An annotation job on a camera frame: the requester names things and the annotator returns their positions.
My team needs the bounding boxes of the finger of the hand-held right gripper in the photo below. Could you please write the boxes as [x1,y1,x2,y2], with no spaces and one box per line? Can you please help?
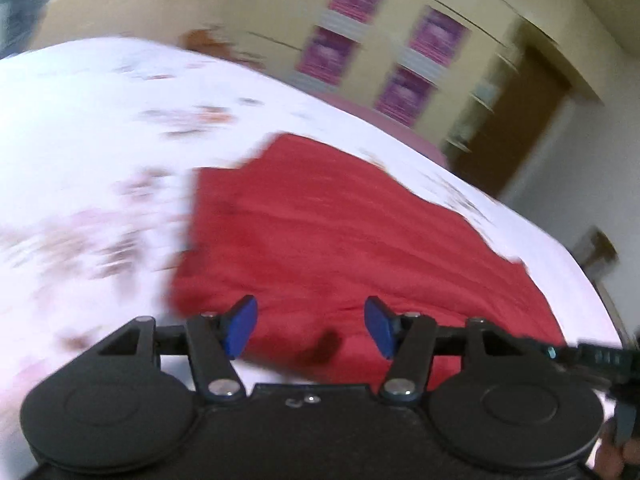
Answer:
[542,340,628,377]

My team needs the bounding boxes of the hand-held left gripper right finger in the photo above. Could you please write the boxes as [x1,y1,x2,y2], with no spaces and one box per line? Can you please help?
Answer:
[363,295,548,405]

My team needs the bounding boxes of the cream corner shelf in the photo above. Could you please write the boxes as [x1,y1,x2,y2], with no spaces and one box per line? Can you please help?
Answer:
[444,50,521,157]

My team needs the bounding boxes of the person's right hand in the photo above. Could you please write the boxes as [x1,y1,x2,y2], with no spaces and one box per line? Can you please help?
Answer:
[594,420,640,480]

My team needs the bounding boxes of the brown wooden door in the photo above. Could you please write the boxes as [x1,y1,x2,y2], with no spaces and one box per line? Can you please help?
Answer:
[449,46,573,198]

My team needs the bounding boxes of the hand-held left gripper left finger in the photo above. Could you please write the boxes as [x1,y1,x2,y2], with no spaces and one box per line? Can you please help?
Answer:
[90,294,259,403]

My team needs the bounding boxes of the red padded jacket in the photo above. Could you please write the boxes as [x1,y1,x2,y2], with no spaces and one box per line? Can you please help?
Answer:
[169,131,569,387]

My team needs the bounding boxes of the cream bed headboard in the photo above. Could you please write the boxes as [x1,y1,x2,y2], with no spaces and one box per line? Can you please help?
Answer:
[27,0,236,58]

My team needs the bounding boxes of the wooden chair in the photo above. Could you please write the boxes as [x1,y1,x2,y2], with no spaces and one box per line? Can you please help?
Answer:
[572,226,620,283]

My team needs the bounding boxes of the blue grey curtain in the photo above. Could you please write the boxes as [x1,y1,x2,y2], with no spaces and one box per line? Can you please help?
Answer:
[0,0,53,58]

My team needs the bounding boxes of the cream wardrobe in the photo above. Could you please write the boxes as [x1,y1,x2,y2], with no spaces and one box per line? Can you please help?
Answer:
[220,0,608,161]

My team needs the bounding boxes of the white floral bed sheet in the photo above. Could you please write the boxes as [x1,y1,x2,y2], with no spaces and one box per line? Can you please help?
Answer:
[0,35,640,466]

